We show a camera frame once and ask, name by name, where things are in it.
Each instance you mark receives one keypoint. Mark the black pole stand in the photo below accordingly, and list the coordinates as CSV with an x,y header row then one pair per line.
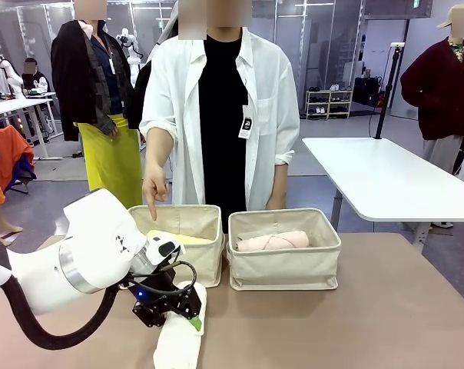
x,y
387,92

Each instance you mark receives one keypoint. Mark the person in white shirt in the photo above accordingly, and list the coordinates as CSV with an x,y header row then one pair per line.
x,y
262,115

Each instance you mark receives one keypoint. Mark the beige cap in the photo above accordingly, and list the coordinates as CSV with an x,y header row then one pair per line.
x,y
449,21

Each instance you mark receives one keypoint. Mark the mannequin in maroon cardigan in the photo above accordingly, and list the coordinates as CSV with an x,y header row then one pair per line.
x,y
439,88

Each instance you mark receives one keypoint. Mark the person's left forearm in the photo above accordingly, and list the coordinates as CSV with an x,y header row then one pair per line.
x,y
280,178

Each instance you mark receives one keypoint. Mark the white table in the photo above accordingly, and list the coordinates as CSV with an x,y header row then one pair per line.
x,y
389,173

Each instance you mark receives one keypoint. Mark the black equipment case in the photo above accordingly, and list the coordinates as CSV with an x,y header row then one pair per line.
x,y
366,90

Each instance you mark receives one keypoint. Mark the mannequin black jacket yellow apron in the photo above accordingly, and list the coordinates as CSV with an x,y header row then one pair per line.
x,y
109,161

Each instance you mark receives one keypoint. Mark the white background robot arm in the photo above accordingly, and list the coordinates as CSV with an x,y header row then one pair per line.
x,y
9,73
129,42

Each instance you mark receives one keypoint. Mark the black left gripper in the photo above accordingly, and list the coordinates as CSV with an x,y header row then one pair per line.
x,y
159,286

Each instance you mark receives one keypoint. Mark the person's left hand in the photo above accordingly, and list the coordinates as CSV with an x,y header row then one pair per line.
x,y
277,200

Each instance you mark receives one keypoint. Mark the wooden shoe rack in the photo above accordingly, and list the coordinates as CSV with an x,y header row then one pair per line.
x,y
328,104

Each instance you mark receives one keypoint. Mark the orange cloth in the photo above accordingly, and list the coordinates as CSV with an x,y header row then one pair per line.
x,y
13,150

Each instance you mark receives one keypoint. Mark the white towel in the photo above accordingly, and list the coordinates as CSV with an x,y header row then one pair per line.
x,y
178,346

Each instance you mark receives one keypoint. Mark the person's right forearm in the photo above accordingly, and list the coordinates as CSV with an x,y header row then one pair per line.
x,y
159,148

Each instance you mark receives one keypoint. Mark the person's right hand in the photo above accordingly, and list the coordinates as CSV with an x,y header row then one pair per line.
x,y
155,184

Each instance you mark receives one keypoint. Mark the seated person in background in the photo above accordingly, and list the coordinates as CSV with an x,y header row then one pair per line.
x,y
35,78

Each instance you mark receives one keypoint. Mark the beige fabric basket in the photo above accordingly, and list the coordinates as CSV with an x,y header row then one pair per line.
x,y
286,267
201,261

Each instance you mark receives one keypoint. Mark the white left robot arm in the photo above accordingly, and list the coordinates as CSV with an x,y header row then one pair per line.
x,y
93,238

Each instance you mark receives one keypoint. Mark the pink towel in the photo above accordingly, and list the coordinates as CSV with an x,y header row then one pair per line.
x,y
270,241

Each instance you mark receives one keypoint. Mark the white background desk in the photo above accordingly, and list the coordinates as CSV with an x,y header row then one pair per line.
x,y
17,105

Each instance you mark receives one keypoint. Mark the white badge tag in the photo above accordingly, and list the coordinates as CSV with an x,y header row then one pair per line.
x,y
245,125

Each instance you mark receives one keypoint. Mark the yellow towel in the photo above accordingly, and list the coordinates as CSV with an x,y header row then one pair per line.
x,y
189,239

